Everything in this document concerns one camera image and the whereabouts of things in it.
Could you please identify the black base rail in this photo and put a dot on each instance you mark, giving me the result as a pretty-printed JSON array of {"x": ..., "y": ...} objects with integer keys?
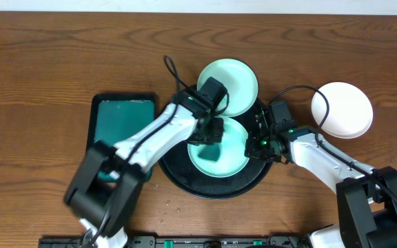
[{"x": 170, "y": 242}]

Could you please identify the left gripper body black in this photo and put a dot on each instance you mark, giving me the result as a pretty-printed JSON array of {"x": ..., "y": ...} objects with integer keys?
[{"x": 211, "y": 132}]

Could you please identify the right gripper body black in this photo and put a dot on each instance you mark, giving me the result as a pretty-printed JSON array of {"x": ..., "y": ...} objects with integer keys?
[{"x": 256, "y": 148}]

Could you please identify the round black tray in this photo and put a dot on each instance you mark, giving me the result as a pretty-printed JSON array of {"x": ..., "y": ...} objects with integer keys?
[{"x": 178, "y": 167}]

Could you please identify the rectangular black green tray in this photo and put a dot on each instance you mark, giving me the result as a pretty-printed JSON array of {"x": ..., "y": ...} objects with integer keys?
[{"x": 115, "y": 117}]

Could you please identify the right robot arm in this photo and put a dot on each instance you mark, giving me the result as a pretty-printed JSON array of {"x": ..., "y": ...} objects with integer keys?
[{"x": 366, "y": 196}]

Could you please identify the mint plate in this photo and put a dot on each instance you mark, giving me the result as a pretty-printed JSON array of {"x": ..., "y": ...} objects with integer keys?
[
  {"x": 239, "y": 80},
  {"x": 232, "y": 159}
]

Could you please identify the white plate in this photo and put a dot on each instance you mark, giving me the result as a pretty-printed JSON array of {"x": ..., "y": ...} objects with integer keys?
[{"x": 350, "y": 111}]

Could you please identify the green yellow sponge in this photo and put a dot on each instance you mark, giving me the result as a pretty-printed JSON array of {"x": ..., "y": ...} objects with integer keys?
[{"x": 210, "y": 153}]

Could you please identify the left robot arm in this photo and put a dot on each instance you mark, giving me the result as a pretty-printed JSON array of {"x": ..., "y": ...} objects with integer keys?
[{"x": 105, "y": 189}]

